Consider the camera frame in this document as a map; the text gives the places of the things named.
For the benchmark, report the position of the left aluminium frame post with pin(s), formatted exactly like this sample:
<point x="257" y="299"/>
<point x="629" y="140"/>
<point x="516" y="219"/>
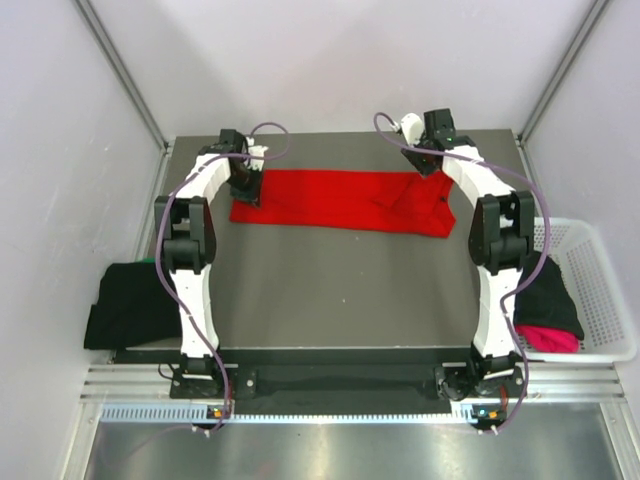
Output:
<point x="109" y="50"/>

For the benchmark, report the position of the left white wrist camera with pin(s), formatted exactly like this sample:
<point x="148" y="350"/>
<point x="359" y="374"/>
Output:
<point x="257" y="160"/>

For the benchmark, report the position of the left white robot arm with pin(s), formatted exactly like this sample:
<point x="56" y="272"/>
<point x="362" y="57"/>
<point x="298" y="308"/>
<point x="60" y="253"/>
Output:
<point x="185" y="250"/>

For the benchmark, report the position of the right aluminium frame post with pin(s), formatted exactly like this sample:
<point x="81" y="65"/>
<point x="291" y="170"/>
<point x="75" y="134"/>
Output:
<point x="587" y="25"/>

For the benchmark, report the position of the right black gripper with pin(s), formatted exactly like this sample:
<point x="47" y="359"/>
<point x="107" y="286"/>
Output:
<point x="423" y="169"/>

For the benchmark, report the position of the aluminium frame post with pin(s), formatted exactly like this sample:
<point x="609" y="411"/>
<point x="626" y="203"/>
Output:
<point x="109" y="50"/>
<point x="587" y="25"/>

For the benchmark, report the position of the red t shirt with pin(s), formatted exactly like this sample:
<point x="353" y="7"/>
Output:
<point x="388" y="202"/>

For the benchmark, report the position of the slotted cable duct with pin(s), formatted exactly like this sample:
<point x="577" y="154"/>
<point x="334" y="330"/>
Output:
<point x="461" y="413"/>

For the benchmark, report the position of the white plastic basket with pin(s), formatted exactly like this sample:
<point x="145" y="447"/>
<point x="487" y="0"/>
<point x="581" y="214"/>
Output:
<point x="590" y="280"/>

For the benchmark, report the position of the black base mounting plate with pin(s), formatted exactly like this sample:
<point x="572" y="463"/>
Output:
<point x="431" y="373"/>

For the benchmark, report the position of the folded black t shirt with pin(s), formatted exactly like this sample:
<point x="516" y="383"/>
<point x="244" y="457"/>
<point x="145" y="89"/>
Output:
<point x="133" y="308"/>

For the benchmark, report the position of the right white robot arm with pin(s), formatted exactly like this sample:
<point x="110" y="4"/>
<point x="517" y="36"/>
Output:
<point x="499" y="244"/>

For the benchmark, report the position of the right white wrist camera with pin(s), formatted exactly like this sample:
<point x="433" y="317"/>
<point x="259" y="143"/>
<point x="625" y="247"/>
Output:
<point x="411" y="128"/>

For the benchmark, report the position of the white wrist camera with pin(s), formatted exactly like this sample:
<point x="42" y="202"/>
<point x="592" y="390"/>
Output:
<point x="411" y="128"/>
<point x="257" y="160"/>

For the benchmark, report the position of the pink t shirt in basket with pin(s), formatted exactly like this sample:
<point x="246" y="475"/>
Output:
<point x="549" y="340"/>

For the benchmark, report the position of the black t shirt in basket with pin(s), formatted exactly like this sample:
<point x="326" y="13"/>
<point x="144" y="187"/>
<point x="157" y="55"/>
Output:
<point x="547" y="303"/>

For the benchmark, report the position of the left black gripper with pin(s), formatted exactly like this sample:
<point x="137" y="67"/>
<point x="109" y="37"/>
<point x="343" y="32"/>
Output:
<point x="252" y="195"/>

